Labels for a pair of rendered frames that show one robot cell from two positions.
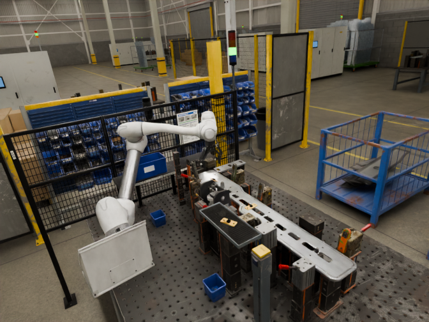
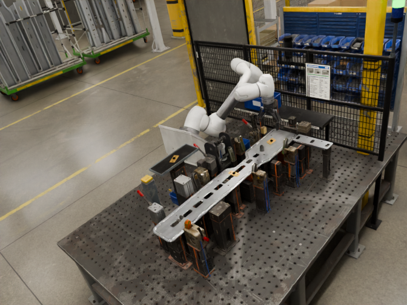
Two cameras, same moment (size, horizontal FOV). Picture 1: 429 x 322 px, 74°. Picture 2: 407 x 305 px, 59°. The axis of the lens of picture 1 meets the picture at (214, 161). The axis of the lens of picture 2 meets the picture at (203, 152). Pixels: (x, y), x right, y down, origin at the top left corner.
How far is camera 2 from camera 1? 2.47 m
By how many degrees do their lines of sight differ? 69
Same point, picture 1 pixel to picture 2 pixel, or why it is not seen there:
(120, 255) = (178, 144)
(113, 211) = (190, 117)
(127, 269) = not seen: hidden behind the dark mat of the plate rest
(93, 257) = (165, 134)
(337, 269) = (162, 230)
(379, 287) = (207, 295)
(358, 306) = (183, 279)
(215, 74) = (367, 29)
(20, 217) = not seen: hidden behind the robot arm
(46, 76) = not seen: outside the picture
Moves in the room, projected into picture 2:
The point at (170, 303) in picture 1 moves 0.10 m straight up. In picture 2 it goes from (168, 184) to (166, 175)
